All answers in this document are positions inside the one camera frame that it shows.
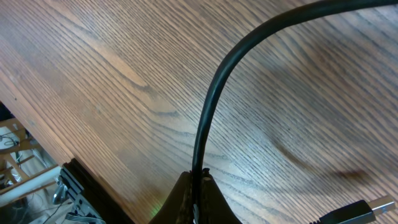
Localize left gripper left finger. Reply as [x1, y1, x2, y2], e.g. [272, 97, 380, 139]
[149, 172, 193, 224]

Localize wooden frame beside table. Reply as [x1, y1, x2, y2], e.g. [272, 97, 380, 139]
[1, 118, 60, 207]

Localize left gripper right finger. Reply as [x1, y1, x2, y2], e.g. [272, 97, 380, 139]
[198, 168, 241, 224]

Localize black USB cable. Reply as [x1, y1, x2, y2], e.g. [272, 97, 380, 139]
[191, 0, 398, 224]

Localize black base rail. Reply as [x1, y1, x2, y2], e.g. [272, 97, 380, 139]
[52, 158, 134, 224]

